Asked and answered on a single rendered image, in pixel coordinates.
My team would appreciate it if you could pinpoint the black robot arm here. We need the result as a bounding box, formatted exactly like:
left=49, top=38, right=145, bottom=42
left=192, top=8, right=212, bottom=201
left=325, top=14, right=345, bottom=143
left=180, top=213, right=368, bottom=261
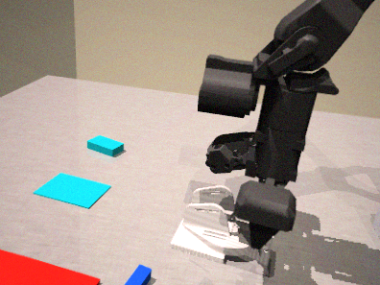
left=198, top=0, right=374, bottom=178

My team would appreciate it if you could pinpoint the cyan flat square plate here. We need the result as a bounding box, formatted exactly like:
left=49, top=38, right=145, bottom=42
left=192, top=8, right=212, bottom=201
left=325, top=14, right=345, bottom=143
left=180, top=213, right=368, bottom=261
left=33, top=174, right=110, bottom=209

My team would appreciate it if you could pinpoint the small cyan rectangular block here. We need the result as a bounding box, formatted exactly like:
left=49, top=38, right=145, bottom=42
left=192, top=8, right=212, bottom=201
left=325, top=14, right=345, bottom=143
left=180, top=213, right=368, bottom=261
left=87, top=135, right=124, bottom=156

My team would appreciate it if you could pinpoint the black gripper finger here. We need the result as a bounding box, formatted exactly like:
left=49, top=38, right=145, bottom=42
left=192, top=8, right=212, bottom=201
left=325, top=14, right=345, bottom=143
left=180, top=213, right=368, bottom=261
left=249, top=222, right=279, bottom=249
left=258, top=178, right=289, bottom=187

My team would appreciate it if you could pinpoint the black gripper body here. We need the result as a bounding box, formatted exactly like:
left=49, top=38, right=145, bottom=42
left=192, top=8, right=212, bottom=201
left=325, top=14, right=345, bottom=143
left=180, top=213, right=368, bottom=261
left=233, top=119, right=307, bottom=232

